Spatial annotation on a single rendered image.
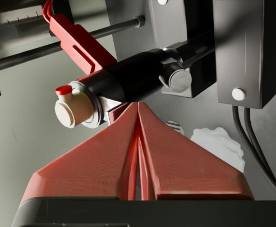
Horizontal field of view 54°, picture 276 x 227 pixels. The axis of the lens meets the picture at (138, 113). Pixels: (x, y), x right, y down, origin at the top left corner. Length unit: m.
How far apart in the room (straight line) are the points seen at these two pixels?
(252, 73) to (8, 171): 0.37
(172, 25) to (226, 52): 0.05
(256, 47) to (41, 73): 0.33
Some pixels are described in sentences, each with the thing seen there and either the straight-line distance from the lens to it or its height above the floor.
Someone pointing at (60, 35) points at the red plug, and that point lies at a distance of 0.19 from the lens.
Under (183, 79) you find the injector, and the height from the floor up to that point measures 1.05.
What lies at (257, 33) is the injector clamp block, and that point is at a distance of 0.21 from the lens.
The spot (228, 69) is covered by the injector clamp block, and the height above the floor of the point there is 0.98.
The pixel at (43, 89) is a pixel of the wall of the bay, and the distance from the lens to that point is 0.46.
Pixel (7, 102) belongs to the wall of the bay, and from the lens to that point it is 0.44.
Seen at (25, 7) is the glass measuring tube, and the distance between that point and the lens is 0.42.
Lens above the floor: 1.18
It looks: 38 degrees down
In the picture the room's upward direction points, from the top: 122 degrees counter-clockwise
